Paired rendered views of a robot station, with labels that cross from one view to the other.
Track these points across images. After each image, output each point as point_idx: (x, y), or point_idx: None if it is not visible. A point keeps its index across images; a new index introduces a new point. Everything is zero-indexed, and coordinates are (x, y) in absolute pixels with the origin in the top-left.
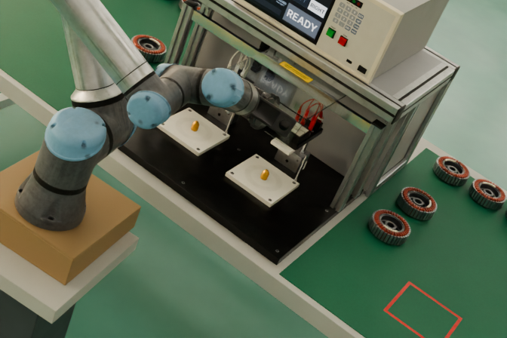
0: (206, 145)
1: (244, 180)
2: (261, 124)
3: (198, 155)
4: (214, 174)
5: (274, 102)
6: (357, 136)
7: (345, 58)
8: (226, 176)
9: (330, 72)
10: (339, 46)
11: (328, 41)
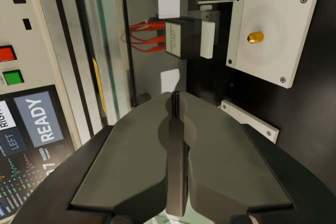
0: (255, 124)
1: (285, 57)
2: (276, 183)
3: (277, 131)
4: (301, 101)
5: (82, 206)
6: None
7: (28, 32)
8: (291, 84)
9: (62, 41)
10: (19, 52)
11: (30, 72)
